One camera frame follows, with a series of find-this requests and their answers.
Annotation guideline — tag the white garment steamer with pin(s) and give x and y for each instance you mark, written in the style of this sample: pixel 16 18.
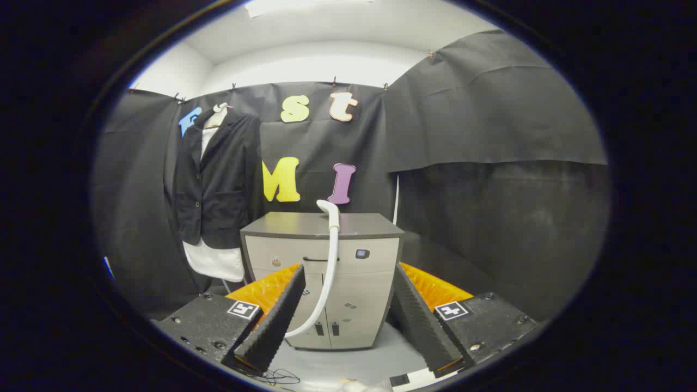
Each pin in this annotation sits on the white garment steamer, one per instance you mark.
pixel 332 245

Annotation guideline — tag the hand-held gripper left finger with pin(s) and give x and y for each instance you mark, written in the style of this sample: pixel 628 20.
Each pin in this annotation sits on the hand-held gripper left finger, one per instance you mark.
pixel 276 322

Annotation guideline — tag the black backdrop cloth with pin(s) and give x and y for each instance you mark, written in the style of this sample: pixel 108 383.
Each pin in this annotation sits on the black backdrop cloth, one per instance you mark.
pixel 490 136

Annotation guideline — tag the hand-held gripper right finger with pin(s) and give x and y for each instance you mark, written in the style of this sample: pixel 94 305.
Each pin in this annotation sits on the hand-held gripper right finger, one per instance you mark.
pixel 422 326

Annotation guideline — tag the black suit jacket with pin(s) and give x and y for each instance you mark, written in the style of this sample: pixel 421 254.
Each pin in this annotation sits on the black suit jacket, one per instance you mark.
pixel 223 185

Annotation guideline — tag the grey cabinet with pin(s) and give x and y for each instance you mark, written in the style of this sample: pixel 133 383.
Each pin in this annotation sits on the grey cabinet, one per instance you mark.
pixel 359 283

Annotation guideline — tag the ceiling light panel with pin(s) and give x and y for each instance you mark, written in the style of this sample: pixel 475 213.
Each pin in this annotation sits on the ceiling light panel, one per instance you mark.
pixel 305 5

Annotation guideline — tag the white shirt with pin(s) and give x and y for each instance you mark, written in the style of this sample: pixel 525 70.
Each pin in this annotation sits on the white shirt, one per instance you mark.
pixel 215 264

